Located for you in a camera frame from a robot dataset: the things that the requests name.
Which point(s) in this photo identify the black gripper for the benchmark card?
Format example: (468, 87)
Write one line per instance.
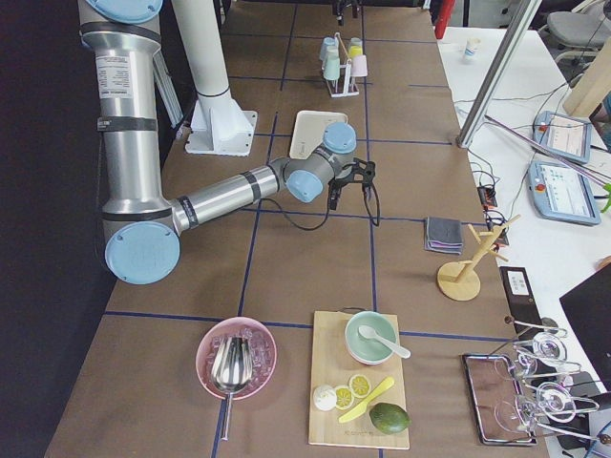
(339, 182)

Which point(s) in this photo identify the cream rabbit tray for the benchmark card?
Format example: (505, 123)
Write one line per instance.
(309, 129)

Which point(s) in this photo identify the green plastic cup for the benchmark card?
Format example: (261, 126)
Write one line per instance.
(332, 67)

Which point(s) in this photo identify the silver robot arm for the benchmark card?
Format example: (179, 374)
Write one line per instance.
(141, 226)

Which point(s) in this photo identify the pink plastic cup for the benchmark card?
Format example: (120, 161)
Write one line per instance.
(359, 66)

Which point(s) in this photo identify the white plastic cup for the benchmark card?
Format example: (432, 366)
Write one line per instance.
(330, 51)

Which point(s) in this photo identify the yellow plastic cup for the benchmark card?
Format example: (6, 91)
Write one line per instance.
(355, 50)

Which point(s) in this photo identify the light blue plastic cup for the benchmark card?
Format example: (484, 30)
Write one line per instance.
(327, 42)

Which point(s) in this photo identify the metal serving tray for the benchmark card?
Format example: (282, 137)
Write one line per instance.
(493, 390)

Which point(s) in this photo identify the grey folded cloth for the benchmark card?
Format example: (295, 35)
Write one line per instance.
(443, 235)

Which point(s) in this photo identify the white ceramic spoon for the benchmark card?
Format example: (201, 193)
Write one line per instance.
(370, 333)

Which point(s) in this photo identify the wooden mug tree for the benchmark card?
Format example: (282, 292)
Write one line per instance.
(457, 279)

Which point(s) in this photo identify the small red electronics board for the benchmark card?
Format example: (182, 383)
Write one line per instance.
(487, 196)

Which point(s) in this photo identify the green ceramic bowl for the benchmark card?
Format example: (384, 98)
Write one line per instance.
(369, 351)

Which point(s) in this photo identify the pink ice bowl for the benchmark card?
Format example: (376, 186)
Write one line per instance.
(263, 350)

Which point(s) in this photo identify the lemon slice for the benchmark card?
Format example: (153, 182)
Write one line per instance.
(344, 397)
(360, 385)

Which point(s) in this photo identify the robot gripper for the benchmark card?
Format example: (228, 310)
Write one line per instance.
(340, 9)

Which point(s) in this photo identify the metal ice scoop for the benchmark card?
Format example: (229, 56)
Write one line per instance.
(231, 373)

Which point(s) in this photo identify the white lemon end piece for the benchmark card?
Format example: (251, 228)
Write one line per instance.
(324, 397)

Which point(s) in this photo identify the wooden cutting board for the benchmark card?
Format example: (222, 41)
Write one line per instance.
(331, 364)

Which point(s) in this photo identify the black box with label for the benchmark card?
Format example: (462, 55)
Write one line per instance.
(519, 294)

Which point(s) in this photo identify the yellow plastic knife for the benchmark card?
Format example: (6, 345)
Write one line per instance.
(362, 406)

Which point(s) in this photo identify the lower teach pendant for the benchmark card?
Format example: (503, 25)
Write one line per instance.
(560, 193)

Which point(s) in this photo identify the teach pendant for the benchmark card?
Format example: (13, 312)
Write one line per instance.
(566, 136)
(560, 193)

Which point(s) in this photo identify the green avocado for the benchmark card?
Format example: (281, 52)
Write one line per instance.
(389, 418)

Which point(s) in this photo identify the upper teach pendant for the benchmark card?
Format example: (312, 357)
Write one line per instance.
(566, 136)

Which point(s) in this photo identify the office chair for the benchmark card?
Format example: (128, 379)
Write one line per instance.
(582, 31)

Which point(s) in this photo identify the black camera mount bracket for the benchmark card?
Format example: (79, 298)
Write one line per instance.
(363, 172)

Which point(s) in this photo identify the white wire cup rack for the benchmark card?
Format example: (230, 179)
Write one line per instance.
(346, 85)

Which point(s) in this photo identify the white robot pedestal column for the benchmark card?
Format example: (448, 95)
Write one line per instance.
(219, 125)

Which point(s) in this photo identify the aluminium frame post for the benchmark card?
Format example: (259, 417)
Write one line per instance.
(512, 38)

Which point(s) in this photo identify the wire glass holder rack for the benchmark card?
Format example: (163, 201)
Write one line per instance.
(550, 404)

